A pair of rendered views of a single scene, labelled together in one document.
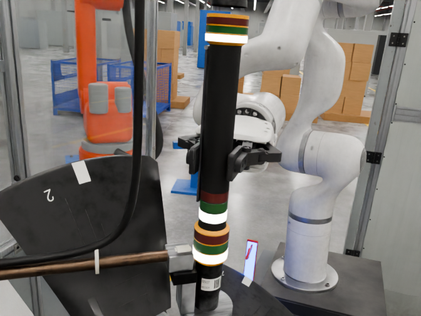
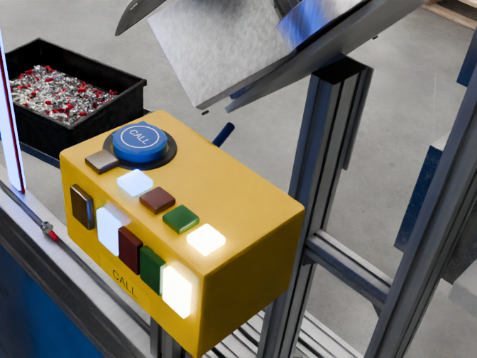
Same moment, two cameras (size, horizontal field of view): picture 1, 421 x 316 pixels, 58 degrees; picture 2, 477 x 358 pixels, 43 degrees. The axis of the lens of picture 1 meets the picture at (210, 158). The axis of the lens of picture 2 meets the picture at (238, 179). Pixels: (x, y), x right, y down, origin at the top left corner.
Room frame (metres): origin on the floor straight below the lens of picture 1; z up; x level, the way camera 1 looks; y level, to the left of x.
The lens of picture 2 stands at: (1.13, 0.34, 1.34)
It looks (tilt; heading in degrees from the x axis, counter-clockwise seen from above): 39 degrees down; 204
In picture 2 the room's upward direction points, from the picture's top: 7 degrees clockwise
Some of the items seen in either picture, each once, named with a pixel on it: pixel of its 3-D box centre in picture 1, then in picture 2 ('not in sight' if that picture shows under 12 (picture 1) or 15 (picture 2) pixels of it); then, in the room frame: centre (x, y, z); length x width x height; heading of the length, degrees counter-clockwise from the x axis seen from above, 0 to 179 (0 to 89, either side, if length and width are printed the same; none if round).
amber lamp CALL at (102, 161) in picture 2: not in sight; (101, 161); (0.86, 0.12, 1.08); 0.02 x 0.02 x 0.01; 73
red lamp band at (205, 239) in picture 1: (211, 231); not in sight; (0.41, -0.01, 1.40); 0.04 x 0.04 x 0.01
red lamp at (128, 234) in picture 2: not in sight; (130, 251); (0.89, 0.17, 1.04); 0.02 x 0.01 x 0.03; 73
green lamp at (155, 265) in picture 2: not in sight; (152, 270); (0.90, 0.19, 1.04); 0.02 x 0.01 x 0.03; 73
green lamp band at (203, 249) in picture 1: (210, 241); not in sight; (0.41, -0.01, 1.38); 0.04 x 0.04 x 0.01
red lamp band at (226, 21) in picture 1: (227, 21); not in sight; (0.41, -0.01, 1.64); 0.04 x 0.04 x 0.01
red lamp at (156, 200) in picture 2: not in sight; (157, 200); (0.87, 0.17, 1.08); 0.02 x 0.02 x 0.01; 73
